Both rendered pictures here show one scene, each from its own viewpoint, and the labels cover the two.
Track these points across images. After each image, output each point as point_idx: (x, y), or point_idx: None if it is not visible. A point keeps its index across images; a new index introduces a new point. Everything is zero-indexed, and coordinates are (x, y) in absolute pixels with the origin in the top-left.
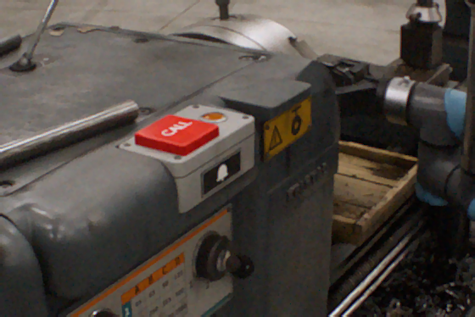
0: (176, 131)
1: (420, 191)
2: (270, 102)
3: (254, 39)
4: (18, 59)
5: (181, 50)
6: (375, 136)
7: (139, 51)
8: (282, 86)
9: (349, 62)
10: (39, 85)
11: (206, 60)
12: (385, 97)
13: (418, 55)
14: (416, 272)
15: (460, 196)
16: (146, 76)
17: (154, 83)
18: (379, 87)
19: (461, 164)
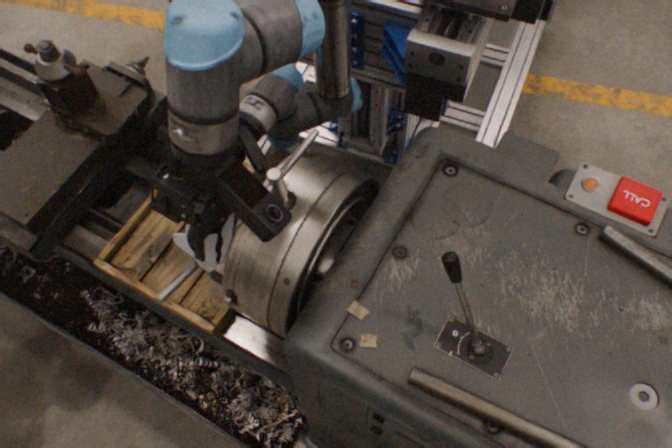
0: (642, 197)
1: (290, 143)
2: (549, 154)
3: (331, 179)
4: (481, 353)
5: (432, 217)
6: (113, 176)
7: (434, 250)
8: (513, 147)
9: (2, 169)
10: (531, 322)
11: (459, 197)
12: (263, 125)
13: (86, 94)
14: None
15: (338, 113)
16: (504, 236)
17: (521, 228)
18: (255, 125)
19: (333, 98)
